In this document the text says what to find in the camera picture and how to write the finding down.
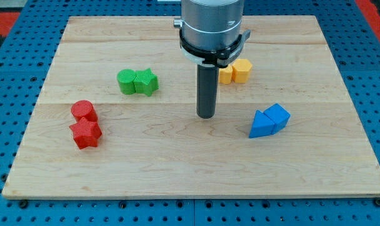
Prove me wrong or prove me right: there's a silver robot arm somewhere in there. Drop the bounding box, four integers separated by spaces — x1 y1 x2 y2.
174 0 250 68

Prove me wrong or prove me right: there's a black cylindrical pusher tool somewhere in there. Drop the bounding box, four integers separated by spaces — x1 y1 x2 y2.
196 65 219 119

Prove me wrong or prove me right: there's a yellow block left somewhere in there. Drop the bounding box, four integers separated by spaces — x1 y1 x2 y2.
218 65 233 85

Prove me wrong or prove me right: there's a green star block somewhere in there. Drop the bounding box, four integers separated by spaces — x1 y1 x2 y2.
134 68 159 97

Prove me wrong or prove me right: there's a yellow hexagon block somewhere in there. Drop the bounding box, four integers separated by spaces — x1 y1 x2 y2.
232 59 253 83

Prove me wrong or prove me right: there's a wooden board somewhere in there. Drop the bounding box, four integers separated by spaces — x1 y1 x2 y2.
3 16 380 200

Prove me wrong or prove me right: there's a blue triangle block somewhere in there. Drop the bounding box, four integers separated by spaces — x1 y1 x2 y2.
249 110 275 138

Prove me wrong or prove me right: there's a green cylinder block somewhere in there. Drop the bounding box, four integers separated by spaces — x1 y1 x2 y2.
117 69 136 95

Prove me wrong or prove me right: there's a blue cube block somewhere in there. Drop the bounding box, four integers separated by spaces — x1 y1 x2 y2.
263 103 291 135

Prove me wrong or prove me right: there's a red star block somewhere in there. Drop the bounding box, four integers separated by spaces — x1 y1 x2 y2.
69 117 102 149

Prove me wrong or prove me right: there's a red cylinder block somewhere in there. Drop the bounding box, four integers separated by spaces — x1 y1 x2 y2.
70 100 98 122

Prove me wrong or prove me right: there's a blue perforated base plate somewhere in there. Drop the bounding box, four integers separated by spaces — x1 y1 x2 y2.
0 0 380 225

